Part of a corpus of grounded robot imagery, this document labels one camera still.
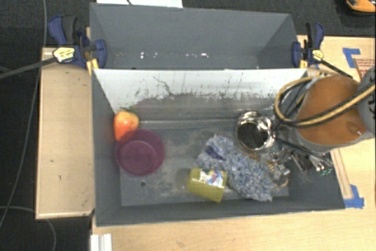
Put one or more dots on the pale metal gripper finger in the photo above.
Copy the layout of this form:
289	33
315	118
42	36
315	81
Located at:
276	159
282	177

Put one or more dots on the shiny metal cup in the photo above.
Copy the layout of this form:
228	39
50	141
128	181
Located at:
252	133

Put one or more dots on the blue and white cloth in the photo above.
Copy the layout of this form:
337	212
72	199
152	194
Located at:
241	170

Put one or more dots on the yellow-green printed cup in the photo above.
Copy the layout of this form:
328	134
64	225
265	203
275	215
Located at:
202	186

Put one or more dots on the purple plastic cup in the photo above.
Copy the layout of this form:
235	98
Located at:
141	153

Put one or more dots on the red toy strawberry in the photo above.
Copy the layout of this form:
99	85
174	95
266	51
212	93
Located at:
124	125

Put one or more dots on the grey metal bin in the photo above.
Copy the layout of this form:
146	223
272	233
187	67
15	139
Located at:
176	38

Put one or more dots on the pale wood board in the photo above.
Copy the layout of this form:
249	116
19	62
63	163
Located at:
64	141

